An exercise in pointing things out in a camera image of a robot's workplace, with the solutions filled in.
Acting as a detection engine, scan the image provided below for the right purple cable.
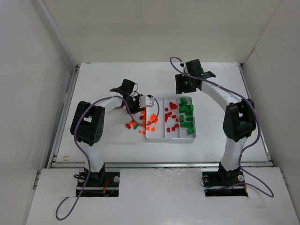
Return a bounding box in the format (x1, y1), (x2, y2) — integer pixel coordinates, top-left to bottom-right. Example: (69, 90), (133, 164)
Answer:
(169, 56), (275, 198)

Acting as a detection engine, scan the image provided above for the green lego brick in tray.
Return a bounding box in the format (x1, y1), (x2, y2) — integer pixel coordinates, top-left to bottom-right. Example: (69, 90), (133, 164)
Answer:
(187, 127), (195, 135)

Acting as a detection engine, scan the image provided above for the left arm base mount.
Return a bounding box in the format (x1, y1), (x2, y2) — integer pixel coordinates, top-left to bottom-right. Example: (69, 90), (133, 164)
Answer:
(81, 170), (120, 197)

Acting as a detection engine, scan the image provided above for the orange round lego piece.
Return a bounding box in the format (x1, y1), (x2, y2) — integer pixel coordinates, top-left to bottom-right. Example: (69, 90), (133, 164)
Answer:
(148, 113), (158, 125)

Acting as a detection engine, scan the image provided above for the red arch lego in tray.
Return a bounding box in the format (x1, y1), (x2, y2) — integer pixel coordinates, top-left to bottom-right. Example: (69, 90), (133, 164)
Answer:
(169, 102), (178, 110)

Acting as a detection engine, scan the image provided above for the white three-compartment tray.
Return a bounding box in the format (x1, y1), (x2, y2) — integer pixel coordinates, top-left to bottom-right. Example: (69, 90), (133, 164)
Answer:
(145, 96), (196, 143)

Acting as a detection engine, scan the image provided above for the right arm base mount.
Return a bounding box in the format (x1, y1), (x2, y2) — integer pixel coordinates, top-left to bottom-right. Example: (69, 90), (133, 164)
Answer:
(201, 169), (248, 197)

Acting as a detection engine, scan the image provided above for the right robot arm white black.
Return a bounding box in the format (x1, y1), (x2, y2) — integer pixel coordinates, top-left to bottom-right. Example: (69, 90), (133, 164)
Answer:
(175, 59), (256, 183)

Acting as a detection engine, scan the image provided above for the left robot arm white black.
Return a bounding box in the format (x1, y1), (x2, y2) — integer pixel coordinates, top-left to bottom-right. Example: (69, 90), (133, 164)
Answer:
(70, 79), (145, 182)

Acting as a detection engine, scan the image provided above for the green lego brick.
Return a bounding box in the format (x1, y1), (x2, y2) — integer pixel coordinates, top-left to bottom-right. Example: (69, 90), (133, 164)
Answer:
(180, 97), (188, 105)
(187, 127), (195, 135)

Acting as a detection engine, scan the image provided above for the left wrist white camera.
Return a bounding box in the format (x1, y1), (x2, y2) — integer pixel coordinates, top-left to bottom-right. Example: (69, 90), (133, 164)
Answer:
(140, 95), (154, 108)

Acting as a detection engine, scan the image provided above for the red curved lego piece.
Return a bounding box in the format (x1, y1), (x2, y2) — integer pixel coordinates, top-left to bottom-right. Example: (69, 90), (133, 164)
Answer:
(165, 112), (172, 122)

